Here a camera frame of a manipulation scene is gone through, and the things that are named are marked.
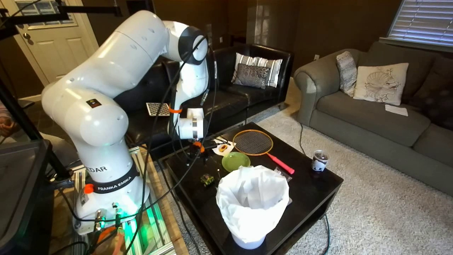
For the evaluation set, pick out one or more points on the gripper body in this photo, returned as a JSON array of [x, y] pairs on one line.
[[195, 150]]

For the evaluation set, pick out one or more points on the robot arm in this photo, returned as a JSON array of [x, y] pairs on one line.
[[106, 71]]

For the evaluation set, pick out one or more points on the small green toy car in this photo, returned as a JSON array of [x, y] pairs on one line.
[[207, 180]]

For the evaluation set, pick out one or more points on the small snack piece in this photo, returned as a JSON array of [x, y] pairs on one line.
[[223, 148]]

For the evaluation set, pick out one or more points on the white napkin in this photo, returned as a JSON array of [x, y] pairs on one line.
[[228, 142]]

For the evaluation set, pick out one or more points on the green plate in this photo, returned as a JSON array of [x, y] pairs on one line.
[[235, 161]]

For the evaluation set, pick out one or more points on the checkerboard sheet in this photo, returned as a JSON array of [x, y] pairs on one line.
[[157, 109]]

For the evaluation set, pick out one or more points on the black leather sofa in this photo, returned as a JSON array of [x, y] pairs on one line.
[[233, 101]]

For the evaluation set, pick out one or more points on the white bin with bag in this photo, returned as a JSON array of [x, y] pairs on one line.
[[253, 205]]

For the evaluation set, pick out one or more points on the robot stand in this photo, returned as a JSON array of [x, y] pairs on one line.
[[159, 226]]

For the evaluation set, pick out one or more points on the clear plastic wrapper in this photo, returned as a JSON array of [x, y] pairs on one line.
[[284, 174]]

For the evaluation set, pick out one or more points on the grey glitter pillow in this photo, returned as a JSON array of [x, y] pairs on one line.
[[252, 75]]

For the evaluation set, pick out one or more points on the striped pillow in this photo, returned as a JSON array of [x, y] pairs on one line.
[[272, 69]]

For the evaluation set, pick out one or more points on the patterned cup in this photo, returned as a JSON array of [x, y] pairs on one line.
[[319, 162]]

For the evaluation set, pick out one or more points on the white door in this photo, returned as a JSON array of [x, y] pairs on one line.
[[60, 49]]

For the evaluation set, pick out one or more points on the grey patterned pillow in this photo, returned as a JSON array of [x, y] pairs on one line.
[[347, 72]]

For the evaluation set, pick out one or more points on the grey fabric sofa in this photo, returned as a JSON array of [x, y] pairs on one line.
[[371, 124]]

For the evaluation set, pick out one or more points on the person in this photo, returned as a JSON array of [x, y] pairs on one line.
[[6, 124]]

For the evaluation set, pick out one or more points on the white pillow with drawing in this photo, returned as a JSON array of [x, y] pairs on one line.
[[382, 84]]

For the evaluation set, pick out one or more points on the white paper sheet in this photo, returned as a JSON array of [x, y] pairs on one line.
[[396, 110]]

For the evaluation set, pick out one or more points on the window with blinds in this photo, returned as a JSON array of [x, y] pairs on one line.
[[424, 21]]

